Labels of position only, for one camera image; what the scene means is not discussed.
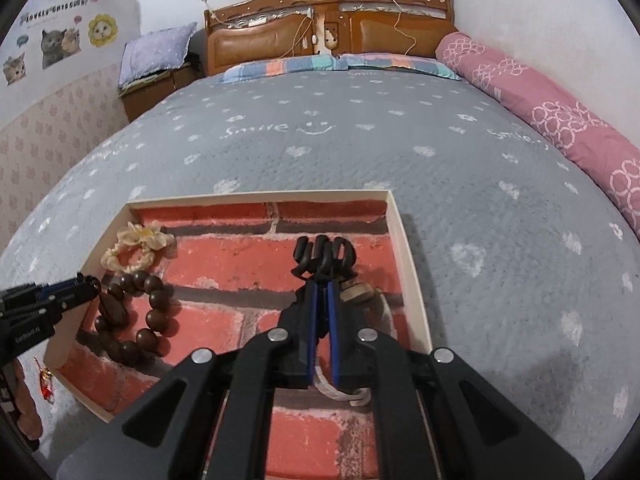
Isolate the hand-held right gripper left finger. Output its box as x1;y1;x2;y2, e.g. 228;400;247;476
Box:
55;279;321;480

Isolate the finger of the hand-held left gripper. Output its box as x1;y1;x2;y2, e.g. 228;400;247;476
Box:
0;277;102;323
0;273;87;307

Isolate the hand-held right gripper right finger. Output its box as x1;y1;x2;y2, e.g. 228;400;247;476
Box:
325;280;586;480

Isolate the brown wooden drop pendant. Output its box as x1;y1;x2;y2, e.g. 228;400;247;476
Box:
99;287;126;319

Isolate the white band wristwatch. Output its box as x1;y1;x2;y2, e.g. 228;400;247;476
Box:
312;280;401;408

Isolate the black hair claw clip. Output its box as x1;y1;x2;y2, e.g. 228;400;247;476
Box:
292;234;359;281

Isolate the brown wooden bead bracelet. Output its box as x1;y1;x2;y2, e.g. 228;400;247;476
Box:
93;269;174;364

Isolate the cream flower hair tie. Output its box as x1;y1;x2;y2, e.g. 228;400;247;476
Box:
100;219;177;275

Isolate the brick-lined cardboard tray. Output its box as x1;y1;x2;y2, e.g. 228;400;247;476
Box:
44;188;434;480

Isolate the person's left hand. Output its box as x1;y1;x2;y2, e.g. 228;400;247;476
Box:
13;359;44;450

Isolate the red knot tassel charm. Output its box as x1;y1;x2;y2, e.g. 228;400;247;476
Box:
32;356;57;403

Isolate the tabby kitten sticker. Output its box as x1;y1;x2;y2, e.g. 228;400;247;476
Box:
2;53;29;86

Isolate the brown wooden nightstand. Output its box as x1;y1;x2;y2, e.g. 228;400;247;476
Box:
119;62;206;122

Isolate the grey cats sticker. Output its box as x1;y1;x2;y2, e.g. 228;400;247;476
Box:
39;27;81;70

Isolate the purple dotted pillow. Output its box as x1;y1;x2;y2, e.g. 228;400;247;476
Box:
118;21;199;92

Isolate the sunflower-framed cat sticker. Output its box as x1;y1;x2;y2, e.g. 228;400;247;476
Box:
88;13;119;47

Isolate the brown wooden headboard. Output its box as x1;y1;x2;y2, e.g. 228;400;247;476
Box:
202;0;460;79

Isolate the lettering wall sticker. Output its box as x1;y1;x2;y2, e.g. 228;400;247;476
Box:
18;0;104;24

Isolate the white cable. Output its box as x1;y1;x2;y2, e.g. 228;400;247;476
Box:
279;7;316;59

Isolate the pink ring-print rolled quilt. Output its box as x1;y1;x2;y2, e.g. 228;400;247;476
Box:
434;31;640;239

